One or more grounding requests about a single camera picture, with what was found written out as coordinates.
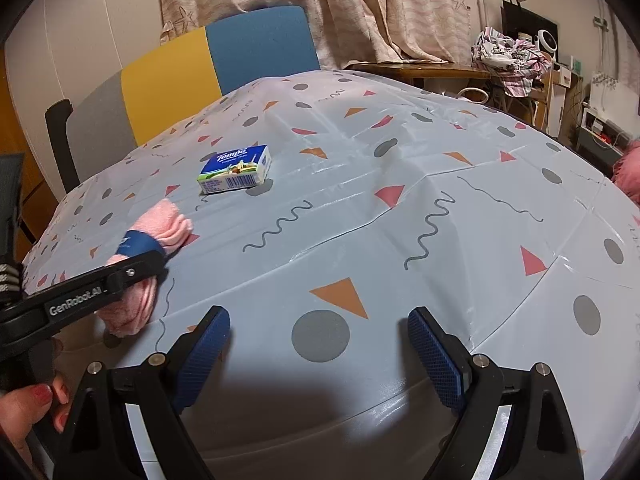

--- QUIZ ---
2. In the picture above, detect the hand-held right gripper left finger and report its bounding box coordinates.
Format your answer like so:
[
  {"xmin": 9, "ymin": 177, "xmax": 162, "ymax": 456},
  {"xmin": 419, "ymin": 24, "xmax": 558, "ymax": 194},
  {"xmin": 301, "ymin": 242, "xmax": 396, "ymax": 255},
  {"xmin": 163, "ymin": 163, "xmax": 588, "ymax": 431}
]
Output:
[{"xmin": 52, "ymin": 306, "xmax": 231, "ymax": 480}]

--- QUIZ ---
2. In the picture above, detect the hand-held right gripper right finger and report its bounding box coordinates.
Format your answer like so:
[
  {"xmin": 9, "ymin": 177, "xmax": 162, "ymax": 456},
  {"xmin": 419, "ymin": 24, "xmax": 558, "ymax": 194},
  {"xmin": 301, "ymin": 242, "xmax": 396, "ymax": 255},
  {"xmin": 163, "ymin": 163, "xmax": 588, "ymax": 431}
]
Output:
[{"xmin": 407, "ymin": 306, "xmax": 586, "ymax": 480}]

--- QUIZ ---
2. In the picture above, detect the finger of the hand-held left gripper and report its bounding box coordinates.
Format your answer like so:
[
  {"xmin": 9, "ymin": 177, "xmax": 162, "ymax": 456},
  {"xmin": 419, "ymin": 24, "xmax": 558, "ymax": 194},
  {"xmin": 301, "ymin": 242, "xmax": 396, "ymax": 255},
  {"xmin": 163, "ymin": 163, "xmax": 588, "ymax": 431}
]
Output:
[{"xmin": 102, "ymin": 230, "xmax": 169, "ymax": 288}]

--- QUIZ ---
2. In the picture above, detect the pink towel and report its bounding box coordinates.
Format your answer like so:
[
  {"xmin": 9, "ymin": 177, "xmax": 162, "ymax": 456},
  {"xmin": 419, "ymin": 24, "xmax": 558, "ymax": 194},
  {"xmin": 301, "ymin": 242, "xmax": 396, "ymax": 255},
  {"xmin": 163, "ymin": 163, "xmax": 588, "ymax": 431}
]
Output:
[{"xmin": 97, "ymin": 198, "xmax": 195, "ymax": 338}]

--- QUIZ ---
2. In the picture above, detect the person's left hand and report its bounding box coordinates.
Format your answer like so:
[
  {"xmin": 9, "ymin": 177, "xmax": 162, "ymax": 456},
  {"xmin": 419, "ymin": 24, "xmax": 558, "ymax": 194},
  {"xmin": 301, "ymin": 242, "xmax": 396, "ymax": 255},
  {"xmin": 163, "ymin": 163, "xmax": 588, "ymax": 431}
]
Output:
[{"xmin": 0, "ymin": 370, "xmax": 71, "ymax": 461}]

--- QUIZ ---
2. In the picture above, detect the blue tissue pack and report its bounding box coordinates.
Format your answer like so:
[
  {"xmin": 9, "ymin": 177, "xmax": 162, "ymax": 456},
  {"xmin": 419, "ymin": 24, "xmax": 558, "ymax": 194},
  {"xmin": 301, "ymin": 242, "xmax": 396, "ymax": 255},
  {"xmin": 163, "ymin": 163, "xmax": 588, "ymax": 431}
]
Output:
[{"xmin": 197, "ymin": 144, "xmax": 273, "ymax": 196}]

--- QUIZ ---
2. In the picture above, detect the patterned plastic tablecloth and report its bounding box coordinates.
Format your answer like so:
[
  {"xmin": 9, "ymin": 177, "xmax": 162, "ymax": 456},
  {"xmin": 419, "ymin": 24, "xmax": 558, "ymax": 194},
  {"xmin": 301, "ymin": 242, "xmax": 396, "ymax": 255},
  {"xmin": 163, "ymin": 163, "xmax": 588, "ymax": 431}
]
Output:
[{"xmin": 20, "ymin": 69, "xmax": 640, "ymax": 480}]

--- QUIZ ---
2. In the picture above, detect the grey yellow blue chair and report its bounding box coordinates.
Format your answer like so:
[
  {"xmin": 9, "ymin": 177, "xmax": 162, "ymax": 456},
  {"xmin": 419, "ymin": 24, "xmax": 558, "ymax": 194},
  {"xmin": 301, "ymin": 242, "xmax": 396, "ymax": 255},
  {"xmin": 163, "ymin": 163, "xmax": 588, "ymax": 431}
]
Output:
[{"xmin": 70, "ymin": 6, "xmax": 322, "ymax": 186}]

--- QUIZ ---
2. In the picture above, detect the pink pillow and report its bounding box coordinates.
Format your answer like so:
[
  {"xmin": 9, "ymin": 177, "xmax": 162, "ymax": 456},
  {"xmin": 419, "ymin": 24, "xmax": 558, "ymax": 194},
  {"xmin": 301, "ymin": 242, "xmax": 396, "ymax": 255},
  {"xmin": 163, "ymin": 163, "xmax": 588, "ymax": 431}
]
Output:
[{"xmin": 612, "ymin": 140, "xmax": 640, "ymax": 206}]

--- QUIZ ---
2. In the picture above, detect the wooden desk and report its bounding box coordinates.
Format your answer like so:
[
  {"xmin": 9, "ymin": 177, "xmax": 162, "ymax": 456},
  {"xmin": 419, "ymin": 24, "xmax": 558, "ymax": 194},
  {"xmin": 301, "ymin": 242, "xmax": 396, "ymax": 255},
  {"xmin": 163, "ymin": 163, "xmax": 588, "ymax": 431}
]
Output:
[{"xmin": 345, "ymin": 60, "xmax": 556, "ymax": 133}]

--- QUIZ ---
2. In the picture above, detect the pile of clothes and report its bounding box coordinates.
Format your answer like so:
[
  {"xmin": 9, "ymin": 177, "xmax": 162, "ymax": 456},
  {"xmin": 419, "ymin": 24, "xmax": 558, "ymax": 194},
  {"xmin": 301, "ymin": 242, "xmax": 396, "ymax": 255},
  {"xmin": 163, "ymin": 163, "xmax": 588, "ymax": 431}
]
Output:
[{"xmin": 471, "ymin": 27, "xmax": 553, "ymax": 97}]

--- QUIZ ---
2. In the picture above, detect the white power strip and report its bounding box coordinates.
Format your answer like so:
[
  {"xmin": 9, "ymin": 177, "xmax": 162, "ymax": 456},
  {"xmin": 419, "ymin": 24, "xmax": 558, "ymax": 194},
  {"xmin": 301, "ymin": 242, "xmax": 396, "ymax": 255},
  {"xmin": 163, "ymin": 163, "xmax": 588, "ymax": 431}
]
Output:
[{"xmin": 591, "ymin": 71, "xmax": 621, "ymax": 92}]

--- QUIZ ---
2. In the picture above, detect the white desk fan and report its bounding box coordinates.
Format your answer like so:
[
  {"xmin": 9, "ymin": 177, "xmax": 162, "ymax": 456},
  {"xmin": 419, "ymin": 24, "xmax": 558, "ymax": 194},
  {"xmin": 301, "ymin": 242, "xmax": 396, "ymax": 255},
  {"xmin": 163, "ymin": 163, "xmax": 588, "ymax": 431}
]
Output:
[{"xmin": 532, "ymin": 30, "xmax": 557, "ymax": 58}]

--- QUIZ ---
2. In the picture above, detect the beige starfish print curtain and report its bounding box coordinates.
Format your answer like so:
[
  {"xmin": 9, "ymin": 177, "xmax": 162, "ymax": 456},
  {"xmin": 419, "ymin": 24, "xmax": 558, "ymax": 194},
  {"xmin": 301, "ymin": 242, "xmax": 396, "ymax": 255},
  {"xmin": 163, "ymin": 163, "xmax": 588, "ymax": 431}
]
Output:
[{"xmin": 157, "ymin": 0, "xmax": 473, "ymax": 68}]

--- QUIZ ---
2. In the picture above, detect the black monitor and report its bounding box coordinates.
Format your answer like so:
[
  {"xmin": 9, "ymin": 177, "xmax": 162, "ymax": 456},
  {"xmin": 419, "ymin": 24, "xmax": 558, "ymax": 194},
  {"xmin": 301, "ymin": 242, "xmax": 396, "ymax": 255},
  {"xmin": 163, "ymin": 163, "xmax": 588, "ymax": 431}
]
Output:
[{"xmin": 501, "ymin": 0, "xmax": 559, "ymax": 56}]

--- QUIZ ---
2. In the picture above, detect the white cable loop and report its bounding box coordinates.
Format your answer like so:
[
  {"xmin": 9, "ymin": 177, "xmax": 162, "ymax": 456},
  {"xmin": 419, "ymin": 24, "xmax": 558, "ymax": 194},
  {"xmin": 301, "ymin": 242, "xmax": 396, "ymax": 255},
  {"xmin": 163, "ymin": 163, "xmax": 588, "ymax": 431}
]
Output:
[{"xmin": 457, "ymin": 87, "xmax": 493, "ymax": 107}]

